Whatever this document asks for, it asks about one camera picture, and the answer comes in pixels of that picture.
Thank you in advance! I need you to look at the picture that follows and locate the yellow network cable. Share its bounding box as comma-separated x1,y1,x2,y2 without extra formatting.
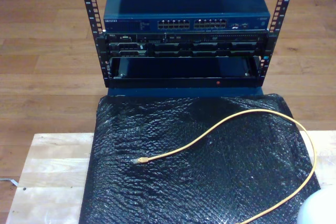
130,109,318,224

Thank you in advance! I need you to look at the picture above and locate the black rack shelf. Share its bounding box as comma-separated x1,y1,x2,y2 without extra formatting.
103,56,265,90

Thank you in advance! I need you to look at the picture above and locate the black rack server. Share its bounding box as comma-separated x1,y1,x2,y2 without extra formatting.
96,31,271,58

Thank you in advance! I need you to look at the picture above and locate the black bubble mat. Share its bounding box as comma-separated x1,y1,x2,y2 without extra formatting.
78,93,329,224

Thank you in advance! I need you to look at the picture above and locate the blue rack base plate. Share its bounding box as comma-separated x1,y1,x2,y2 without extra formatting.
107,87,263,99

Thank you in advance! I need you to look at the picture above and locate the grey flat ribbon cable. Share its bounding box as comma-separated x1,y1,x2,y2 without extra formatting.
0,177,19,187

